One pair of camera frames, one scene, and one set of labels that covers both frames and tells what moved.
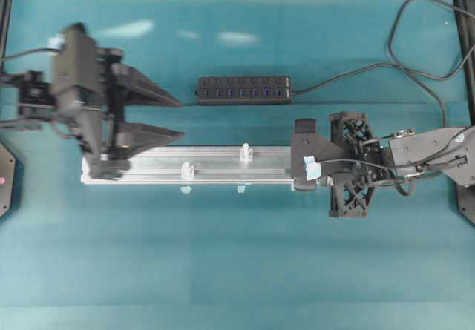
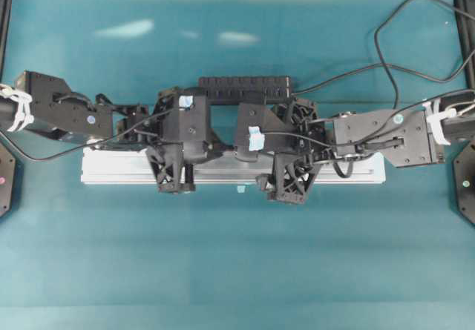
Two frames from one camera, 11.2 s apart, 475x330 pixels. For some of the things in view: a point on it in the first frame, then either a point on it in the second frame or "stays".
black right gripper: x=367 y=162 -> x=292 y=167
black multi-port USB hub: x=246 y=90 stays
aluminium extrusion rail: x=271 y=165 stays
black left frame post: x=5 y=10 stays
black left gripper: x=111 y=162 -> x=183 y=116
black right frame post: x=465 y=41 stays
